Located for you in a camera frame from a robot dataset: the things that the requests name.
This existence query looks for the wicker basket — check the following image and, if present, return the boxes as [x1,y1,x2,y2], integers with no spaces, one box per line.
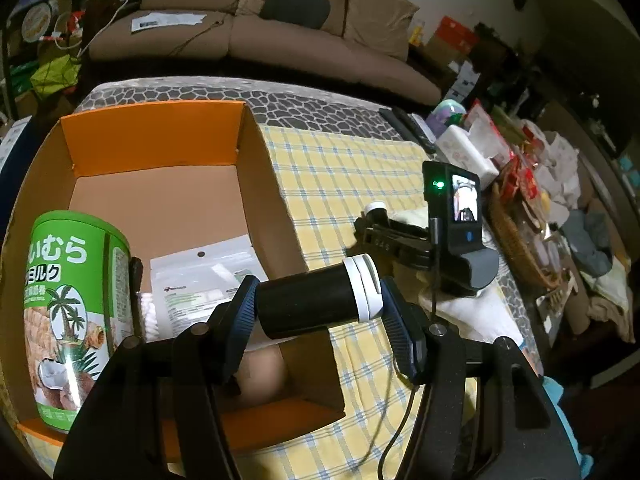
[487,180,576,291]

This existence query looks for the black remote control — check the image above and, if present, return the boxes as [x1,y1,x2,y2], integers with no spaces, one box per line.
[379,106,437,155]

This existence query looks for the white paper sheet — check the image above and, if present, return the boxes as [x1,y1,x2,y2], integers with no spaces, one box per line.
[131,10,207,33]

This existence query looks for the white cotton swab pack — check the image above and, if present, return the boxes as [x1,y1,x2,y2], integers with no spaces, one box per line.
[136,292,161,343]

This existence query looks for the yellow checked tablecloth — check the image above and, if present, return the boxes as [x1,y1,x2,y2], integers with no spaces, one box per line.
[22,125,531,480]

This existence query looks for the round white tin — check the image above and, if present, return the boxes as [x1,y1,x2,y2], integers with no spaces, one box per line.
[20,0,58,43]

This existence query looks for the brown sofa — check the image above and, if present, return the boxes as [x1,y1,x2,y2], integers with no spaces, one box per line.
[82,0,443,106]

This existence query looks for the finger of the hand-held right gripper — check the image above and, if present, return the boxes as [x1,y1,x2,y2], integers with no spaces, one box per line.
[352,216,397,262]

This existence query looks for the white plastic pouch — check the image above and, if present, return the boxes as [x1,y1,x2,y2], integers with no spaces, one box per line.
[149,247,271,341]

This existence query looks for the purple and green cup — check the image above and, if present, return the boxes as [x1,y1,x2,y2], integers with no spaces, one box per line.
[427,100,468,133]

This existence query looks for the red snack packet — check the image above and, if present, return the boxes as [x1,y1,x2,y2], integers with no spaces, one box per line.
[500,150,546,201]

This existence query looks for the orange cardboard box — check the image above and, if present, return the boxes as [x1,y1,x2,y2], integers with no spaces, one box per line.
[0,100,347,463]

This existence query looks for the white cable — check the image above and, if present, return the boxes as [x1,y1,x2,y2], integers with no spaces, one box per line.
[75,0,141,61]

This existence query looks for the black cylinder with white cap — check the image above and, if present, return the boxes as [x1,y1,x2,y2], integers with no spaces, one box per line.
[255,254,385,340]

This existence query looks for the black cushion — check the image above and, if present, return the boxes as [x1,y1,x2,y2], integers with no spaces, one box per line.
[260,0,332,31]

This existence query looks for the pile of clothes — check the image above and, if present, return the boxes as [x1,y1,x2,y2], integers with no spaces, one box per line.
[560,200,636,346]

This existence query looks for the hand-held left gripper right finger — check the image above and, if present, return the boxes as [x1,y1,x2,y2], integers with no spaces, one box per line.
[377,275,581,480]

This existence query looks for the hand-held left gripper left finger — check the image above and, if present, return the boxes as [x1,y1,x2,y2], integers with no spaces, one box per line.
[52,275,261,480]

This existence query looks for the green snack can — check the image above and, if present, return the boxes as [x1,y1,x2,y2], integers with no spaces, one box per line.
[22,210,136,436]

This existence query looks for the green bag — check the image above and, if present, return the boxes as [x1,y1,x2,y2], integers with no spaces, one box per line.
[10,55,83,98]

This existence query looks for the stacked cardboard boxes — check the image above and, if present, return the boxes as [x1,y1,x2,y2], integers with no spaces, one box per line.
[410,15,481,66]

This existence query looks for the person's blue clothing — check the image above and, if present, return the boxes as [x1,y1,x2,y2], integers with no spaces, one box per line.
[542,375,583,468]

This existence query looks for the white tissue pack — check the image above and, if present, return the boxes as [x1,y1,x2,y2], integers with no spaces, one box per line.
[434,124,501,186]

